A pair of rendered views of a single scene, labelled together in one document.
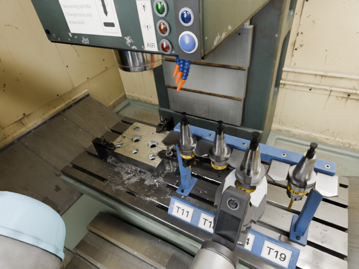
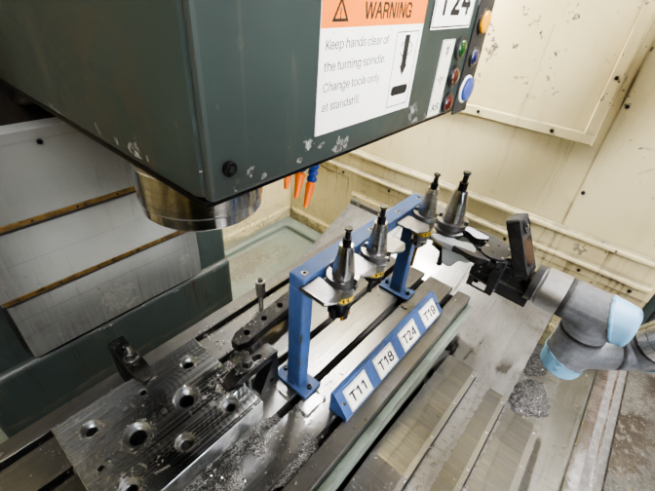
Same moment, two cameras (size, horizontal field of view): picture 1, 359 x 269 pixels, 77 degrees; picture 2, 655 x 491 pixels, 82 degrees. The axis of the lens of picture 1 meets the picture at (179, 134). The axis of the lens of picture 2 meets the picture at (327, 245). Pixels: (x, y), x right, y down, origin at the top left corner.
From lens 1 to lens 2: 76 cm
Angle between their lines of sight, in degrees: 66
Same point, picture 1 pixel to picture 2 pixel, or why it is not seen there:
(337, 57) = not seen: hidden behind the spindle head
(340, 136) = (252, 219)
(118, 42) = (399, 120)
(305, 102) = not seen: hidden behind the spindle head
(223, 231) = (529, 258)
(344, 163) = (277, 243)
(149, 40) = (436, 100)
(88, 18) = (369, 86)
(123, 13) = (423, 62)
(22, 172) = not seen: outside the picture
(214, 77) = (137, 213)
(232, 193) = (522, 217)
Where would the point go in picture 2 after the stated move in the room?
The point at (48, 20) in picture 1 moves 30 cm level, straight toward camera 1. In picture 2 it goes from (252, 124) to (577, 115)
